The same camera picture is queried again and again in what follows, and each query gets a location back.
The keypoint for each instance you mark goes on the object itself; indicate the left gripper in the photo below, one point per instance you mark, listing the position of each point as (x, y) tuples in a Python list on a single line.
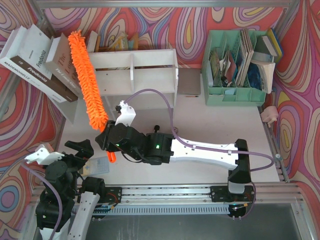
[(71, 157)]

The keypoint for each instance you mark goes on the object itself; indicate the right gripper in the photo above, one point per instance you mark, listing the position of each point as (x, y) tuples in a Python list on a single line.
[(106, 137)]

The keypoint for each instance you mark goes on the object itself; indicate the white black utility knife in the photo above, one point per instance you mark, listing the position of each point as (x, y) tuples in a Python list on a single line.
[(156, 128)]

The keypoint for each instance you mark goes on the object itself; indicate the orange microfiber duster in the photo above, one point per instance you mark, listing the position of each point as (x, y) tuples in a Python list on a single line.
[(87, 79)]

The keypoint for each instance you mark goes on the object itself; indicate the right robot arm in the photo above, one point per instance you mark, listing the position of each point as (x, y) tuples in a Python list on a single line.
[(162, 148)]

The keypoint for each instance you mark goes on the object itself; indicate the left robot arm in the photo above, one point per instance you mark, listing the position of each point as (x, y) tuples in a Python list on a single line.
[(64, 211)]

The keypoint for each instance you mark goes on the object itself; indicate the white wooden bookshelf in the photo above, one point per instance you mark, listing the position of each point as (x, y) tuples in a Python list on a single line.
[(120, 74)]

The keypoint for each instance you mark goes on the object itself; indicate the yellow blue calculator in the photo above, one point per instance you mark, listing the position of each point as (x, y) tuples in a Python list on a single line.
[(96, 166)]

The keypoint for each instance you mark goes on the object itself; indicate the brown Lonely Ones book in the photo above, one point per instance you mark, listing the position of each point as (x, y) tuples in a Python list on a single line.
[(59, 62)]

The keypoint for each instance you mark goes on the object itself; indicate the books behind shelf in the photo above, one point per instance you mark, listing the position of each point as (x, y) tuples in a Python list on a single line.
[(121, 43)]

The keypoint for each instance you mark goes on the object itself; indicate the white brown Fredonia book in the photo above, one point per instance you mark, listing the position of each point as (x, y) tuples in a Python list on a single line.
[(25, 54)]

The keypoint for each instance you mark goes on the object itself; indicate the green desk organizer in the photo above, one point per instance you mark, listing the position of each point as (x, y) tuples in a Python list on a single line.
[(225, 69)]

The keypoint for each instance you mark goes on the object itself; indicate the pink pig figurine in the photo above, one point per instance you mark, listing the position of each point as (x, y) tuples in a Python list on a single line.
[(269, 115)]

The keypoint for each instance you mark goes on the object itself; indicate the open white paperback book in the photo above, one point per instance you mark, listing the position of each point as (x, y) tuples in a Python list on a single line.
[(266, 71)]

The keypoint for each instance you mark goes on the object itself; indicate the grey blue yellow books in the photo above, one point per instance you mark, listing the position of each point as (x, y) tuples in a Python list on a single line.
[(267, 43)]

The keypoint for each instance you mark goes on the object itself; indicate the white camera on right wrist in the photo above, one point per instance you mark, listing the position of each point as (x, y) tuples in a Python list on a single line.
[(126, 114)]

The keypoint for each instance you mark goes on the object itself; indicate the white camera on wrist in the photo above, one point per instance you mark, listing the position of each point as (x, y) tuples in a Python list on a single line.
[(44, 155), (126, 114)]

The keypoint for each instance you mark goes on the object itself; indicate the white camera on left wrist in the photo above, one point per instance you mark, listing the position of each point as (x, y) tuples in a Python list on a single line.
[(44, 155)]

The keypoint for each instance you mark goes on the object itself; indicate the aluminium rail with mounts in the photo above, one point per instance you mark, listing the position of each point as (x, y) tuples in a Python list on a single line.
[(184, 194)]

